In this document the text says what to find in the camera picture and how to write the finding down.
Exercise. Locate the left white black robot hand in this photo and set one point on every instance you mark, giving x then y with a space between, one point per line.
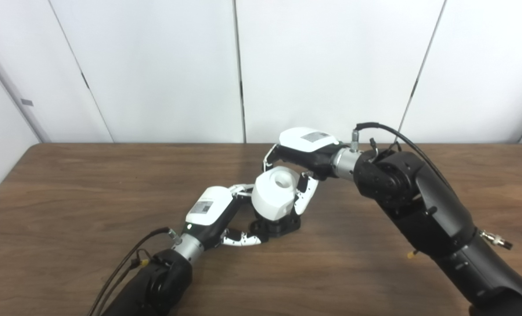
208 206

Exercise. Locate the round white piece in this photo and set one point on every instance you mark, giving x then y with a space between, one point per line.
269 197

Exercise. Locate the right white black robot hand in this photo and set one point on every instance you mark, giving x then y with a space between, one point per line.
309 145

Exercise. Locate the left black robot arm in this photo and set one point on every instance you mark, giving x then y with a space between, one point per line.
155 285

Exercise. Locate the black flanged holder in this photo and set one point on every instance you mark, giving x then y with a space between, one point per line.
278 228

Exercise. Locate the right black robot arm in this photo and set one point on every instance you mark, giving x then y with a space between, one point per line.
419 197

